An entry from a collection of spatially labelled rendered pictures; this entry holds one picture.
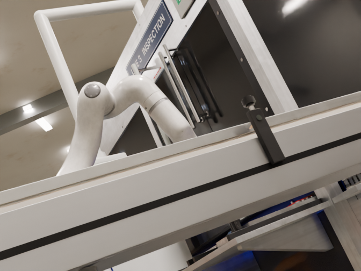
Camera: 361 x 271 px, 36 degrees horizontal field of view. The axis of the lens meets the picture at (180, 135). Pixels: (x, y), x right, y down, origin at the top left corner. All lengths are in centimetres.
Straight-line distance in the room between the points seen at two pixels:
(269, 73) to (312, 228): 57
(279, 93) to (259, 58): 15
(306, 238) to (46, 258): 141
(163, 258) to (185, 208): 200
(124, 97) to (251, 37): 53
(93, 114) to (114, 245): 127
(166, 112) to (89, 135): 28
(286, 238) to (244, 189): 115
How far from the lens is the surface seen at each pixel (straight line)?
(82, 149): 197
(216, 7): 228
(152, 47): 277
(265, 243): 192
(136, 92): 201
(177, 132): 194
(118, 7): 344
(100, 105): 196
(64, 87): 305
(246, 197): 82
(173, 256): 280
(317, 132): 94
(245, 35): 215
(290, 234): 198
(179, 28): 253
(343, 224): 199
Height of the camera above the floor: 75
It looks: 16 degrees up
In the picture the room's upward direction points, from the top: 24 degrees counter-clockwise
